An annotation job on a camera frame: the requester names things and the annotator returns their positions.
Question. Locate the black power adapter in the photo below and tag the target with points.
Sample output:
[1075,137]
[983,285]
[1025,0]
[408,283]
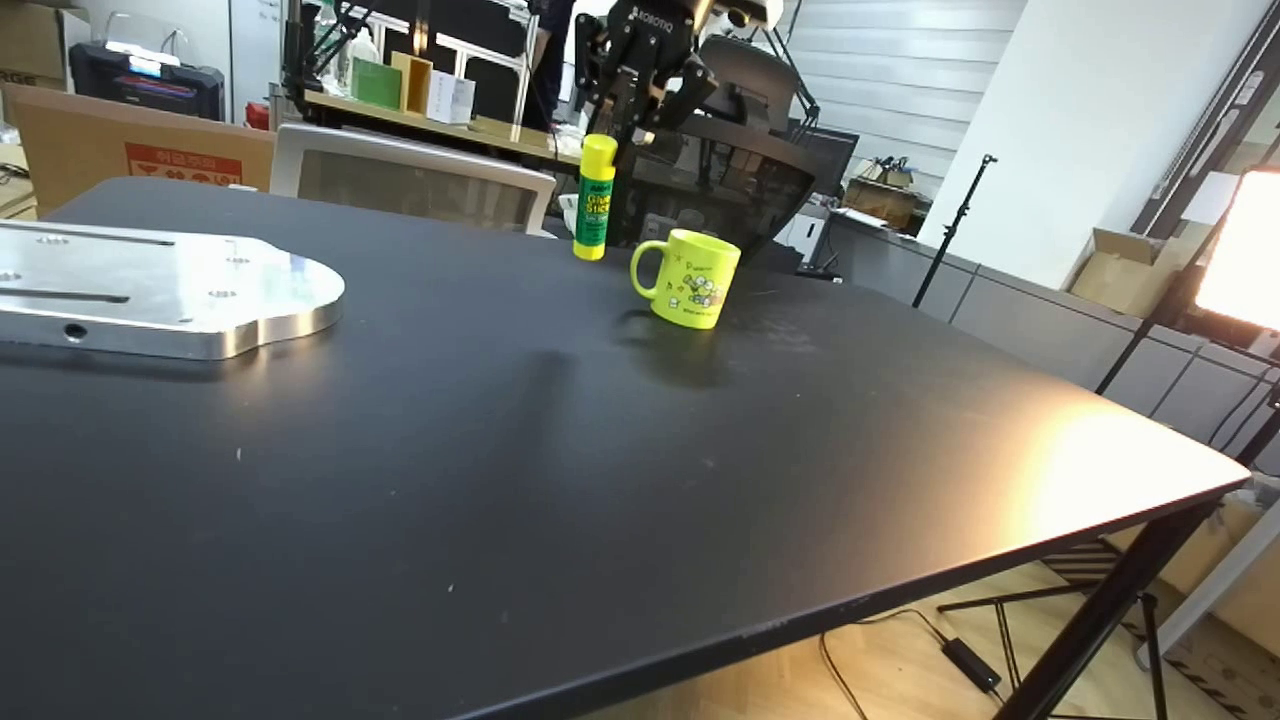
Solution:
[969,664]

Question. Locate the silver metal mounting plate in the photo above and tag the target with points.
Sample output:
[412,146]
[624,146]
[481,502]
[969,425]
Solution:
[146,285]

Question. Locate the open brown cardboard box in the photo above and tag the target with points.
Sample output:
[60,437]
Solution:
[1126,277]

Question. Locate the brown red-label cardboard box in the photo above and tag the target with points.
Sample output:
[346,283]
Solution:
[81,146]

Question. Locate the white framed mesh panel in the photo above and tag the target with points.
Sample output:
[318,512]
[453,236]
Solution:
[412,149]

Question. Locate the black headrest office chair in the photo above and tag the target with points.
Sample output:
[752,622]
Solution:
[762,81]

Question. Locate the bright studio lamp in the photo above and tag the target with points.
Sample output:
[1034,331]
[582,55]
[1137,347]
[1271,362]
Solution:
[1245,253]

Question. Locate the wooden background desk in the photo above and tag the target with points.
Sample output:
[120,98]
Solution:
[453,128]

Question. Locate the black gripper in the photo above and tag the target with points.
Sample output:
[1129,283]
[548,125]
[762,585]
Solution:
[650,55]

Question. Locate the thin black stand pole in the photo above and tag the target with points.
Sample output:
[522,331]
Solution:
[954,229]

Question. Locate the black case white label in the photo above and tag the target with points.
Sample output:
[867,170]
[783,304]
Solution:
[146,81]

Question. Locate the yellow printed mug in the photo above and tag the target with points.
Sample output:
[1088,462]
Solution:
[691,283]

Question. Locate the yellow green glue stick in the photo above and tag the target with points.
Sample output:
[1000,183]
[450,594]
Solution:
[592,201]

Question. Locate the green board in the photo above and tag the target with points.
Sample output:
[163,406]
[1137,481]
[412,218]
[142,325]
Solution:
[378,85]

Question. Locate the black table leg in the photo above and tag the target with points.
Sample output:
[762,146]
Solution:
[1106,601]

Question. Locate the white box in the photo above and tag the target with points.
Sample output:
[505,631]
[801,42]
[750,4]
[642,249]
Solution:
[453,98]

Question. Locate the grey low cabinets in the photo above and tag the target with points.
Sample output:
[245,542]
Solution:
[1043,325]

